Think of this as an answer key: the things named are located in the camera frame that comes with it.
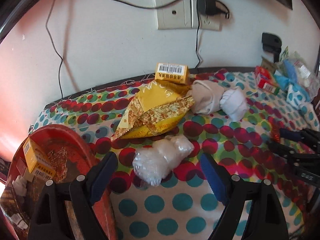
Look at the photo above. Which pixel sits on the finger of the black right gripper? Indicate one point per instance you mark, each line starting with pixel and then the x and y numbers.
pixel 306 136
pixel 302 160

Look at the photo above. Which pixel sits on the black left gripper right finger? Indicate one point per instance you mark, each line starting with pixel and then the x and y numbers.
pixel 266 219

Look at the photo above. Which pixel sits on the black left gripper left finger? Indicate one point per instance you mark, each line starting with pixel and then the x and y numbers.
pixel 50 219

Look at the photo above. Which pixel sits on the red foil candy wrapper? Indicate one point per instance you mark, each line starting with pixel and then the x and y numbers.
pixel 275 133

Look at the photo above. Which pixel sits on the brown snack packet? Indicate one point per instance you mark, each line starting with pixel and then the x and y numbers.
pixel 12 209

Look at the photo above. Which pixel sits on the tall yellow medicine box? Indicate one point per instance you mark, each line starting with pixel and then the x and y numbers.
pixel 37 161

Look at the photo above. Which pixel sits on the white sock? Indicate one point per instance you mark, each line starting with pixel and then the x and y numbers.
pixel 234 104

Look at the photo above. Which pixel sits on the beige sock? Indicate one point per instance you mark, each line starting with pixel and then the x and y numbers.
pixel 207 95

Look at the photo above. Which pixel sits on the white cotton bag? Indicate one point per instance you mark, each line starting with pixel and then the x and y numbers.
pixel 153 164

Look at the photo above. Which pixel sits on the clear bag with blue items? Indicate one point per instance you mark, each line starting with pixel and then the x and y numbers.
pixel 292 70

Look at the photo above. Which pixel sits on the red round tray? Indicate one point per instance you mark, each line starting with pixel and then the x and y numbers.
pixel 71 156

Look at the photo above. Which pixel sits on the red green medicine box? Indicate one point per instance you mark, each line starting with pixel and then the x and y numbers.
pixel 266 81

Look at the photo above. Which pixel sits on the brown cardboard tag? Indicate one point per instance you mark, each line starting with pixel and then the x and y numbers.
pixel 270 66

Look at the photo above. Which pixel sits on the colourful polka dot cloth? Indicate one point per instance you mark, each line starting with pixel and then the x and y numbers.
pixel 183 206

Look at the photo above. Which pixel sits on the small yellow medicine box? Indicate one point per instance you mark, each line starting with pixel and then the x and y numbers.
pixel 176 73

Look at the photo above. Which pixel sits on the golden snack bag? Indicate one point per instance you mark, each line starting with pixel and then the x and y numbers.
pixel 156 109

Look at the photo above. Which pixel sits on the black power adapter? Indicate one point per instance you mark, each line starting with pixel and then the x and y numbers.
pixel 206 7

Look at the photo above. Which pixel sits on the black clamp mount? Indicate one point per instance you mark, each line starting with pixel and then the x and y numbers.
pixel 272 44

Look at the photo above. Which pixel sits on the white wall power socket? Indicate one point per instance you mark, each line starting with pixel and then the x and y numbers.
pixel 206 22

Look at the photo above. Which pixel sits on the white wall switch plate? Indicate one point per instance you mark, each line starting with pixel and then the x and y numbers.
pixel 175 16

